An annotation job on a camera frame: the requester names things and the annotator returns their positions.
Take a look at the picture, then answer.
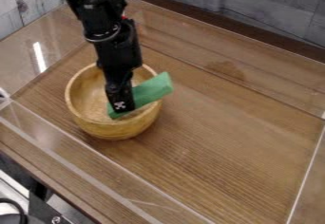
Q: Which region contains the brown wooden bowl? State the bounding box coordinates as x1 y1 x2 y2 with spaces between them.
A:
64 64 163 140

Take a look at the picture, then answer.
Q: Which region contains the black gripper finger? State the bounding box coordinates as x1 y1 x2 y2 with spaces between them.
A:
105 81 136 113

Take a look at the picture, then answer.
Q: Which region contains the black metal bracket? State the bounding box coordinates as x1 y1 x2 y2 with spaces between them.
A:
27 193 72 224

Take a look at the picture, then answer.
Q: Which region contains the green rectangular block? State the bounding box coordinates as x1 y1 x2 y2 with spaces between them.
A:
106 72 173 120

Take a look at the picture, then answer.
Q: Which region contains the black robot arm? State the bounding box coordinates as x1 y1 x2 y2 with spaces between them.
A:
64 0 141 113

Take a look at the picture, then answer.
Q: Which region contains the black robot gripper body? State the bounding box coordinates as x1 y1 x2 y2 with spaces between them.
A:
93 19 141 90

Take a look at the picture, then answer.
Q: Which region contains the black cable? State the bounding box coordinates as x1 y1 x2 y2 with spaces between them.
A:
0 197 29 224

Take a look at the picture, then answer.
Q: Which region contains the clear acrylic tray enclosure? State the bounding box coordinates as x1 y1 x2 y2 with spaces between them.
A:
0 0 325 224

